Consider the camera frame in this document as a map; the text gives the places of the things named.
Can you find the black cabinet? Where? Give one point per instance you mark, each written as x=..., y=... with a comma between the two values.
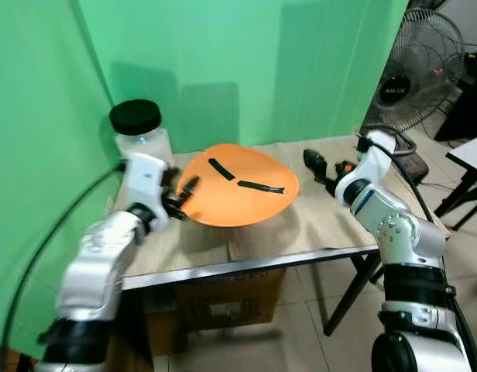
x=471, y=101

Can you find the folding table metal frame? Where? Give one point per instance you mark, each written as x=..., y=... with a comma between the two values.
x=246, y=267

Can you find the clear jar with black lid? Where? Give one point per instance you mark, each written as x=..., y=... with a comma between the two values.
x=136, y=116

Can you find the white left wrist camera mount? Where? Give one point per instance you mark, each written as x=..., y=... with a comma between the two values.
x=143, y=182

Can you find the black standing fan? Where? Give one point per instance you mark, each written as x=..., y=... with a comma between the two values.
x=397, y=85

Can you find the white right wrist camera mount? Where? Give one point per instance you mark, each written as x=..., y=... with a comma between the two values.
x=376, y=159

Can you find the beige tablecloth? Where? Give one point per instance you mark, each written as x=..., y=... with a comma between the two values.
x=324, y=225

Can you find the green backdrop cloth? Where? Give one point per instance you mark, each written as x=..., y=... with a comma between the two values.
x=246, y=62

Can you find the round orange plate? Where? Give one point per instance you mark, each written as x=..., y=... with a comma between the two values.
x=246, y=205

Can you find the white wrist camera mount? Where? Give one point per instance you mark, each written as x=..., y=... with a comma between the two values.
x=143, y=182
x=376, y=159

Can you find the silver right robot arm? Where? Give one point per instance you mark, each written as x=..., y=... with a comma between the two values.
x=401, y=232

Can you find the brown cardboard box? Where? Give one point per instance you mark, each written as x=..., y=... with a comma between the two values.
x=223, y=302

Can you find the dark chair with metal frame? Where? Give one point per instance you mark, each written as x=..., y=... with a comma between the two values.
x=413, y=163

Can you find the long black strip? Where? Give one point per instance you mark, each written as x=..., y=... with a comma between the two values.
x=262, y=187

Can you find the white table with black legs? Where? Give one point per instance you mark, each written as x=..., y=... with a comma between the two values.
x=475, y=153

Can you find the short black strip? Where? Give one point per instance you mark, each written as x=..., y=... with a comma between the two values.
x=221, y=170

